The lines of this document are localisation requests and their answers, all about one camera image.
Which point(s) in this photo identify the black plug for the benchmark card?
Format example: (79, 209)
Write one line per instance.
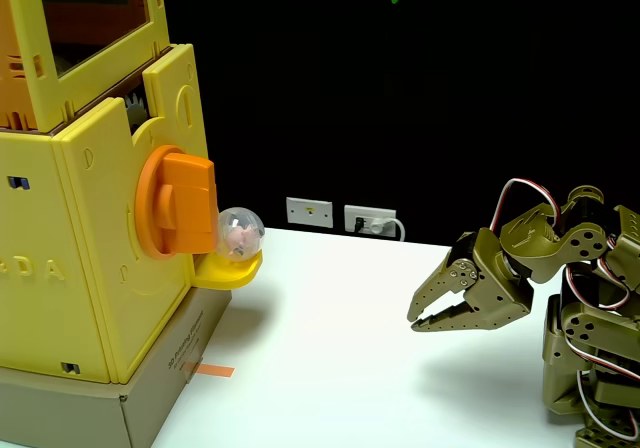
(359, 224)

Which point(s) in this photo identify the yellow dispensing tray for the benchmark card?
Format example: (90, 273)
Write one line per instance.
(230, 273)

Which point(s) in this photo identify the orange vending machine knob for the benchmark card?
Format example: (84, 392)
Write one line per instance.
(187, 203)

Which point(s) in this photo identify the yellow toy vending machine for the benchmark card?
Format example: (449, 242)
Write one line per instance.
(85, 228)

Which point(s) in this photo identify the grey plastic gear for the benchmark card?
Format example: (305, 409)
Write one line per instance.
(136, 110)

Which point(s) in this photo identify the orange tape strip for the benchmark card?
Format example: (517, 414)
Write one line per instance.
(216, 370)

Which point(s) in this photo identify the white blank wall plate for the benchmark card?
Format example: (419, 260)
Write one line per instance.
(310, 212)

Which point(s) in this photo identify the clear capsule with toy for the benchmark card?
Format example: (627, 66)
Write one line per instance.
(241, 233)

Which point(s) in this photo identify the brown cardboard box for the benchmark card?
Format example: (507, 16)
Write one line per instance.
(155, 388)

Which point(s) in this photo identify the white wall socket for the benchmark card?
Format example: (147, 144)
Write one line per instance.
(380, 213)

